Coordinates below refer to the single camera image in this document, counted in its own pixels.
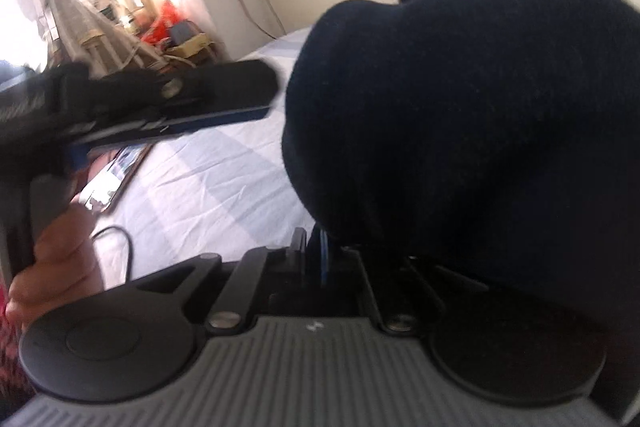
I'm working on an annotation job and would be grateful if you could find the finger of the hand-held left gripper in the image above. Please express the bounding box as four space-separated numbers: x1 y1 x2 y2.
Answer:
65 104 272 170
162 59 279 108

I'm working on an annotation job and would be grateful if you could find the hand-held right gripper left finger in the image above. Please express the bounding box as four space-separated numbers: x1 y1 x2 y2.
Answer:
102 228 308 331

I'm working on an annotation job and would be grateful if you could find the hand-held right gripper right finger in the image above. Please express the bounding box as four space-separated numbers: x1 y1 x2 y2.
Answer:
319 231 447 334

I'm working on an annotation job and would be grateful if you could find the dark knit garment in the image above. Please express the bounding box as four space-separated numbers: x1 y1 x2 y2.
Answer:
281 0 640 427

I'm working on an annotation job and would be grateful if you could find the person's left hand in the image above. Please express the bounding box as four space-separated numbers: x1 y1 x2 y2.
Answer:
6 203 104 334

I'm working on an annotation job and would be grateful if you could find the yellowish box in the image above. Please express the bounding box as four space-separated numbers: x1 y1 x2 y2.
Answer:
166 33 217 60

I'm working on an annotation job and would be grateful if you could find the striped bed sheet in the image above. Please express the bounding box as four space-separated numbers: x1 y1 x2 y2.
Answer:
75 24 328 290

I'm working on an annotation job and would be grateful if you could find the red bag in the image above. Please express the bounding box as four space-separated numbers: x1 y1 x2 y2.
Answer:
139 0 177 46

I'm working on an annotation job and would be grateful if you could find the smartphone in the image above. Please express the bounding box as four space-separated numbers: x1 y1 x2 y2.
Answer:
74 143 156 214

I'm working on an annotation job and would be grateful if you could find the red patterned cloth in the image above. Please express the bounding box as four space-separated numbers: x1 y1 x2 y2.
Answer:
0 299 28 388

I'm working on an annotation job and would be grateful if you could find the black cable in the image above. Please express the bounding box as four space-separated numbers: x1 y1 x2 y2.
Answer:
91 226 135 284

